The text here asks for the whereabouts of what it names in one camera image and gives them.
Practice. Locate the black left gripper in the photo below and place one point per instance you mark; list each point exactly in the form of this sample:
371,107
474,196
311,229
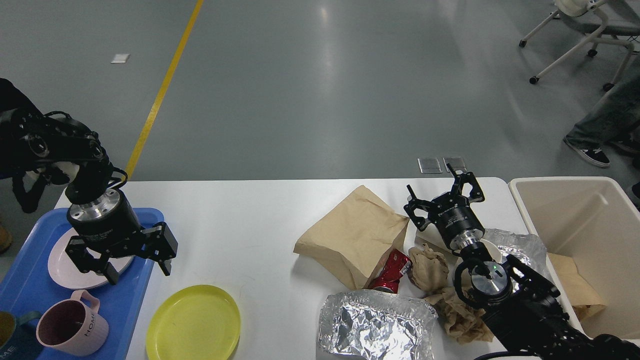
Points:
108,225

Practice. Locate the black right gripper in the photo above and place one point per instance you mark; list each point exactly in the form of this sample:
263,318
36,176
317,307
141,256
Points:
454,220

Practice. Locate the yellow plate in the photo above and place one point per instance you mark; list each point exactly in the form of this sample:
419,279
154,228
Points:
199,322

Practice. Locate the dark green mug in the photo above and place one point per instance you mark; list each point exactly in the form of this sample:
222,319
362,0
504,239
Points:
18,339

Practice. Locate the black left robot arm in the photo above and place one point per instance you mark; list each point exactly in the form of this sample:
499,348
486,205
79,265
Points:
39,149

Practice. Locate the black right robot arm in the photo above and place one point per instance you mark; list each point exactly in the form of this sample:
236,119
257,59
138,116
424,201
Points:
520,305

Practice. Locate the left floor outlet cover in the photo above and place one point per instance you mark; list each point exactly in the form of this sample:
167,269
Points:
429,165

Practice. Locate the floor outlet cover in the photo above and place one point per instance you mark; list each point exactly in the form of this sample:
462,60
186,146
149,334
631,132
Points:
456,163
429,165

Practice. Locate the right floor outlet cover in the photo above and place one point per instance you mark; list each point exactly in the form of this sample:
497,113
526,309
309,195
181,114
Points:
456,163

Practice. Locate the pink plate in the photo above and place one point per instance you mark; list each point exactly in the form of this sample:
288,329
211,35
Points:
64,273

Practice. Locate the crumpled brown paper ball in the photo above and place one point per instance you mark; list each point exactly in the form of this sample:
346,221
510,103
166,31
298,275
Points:
429,270

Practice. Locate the crushed red soda can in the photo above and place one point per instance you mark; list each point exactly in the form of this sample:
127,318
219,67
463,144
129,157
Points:
397,265

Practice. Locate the brown paper bag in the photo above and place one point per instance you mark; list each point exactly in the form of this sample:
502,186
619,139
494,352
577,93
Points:
354,239

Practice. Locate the pink mug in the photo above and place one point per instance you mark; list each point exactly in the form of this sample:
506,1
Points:
74,326

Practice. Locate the blue plastic tray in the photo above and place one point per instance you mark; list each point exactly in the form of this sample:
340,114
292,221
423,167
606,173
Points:
28,287

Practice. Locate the rear aluminium foil piece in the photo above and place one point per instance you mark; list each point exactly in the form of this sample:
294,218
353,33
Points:
528,248

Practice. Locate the crumpled brown paper napkin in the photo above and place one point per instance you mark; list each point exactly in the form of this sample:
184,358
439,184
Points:
461,322

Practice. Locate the front aluminium foil tray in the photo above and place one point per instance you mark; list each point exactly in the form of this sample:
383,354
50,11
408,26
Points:
375,325

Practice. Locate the beige plastic bin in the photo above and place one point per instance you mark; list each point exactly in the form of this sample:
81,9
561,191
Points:
592,221

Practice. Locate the black white sneaker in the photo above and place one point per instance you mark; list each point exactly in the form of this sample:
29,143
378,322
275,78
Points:
594,156

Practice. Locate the brown paper in bin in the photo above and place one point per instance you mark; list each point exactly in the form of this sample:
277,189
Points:
583,298

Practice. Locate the grey jeans leg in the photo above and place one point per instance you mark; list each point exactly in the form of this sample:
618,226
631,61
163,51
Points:
616,113

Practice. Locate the white office chair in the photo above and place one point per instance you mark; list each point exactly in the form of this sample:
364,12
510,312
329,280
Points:
600,22

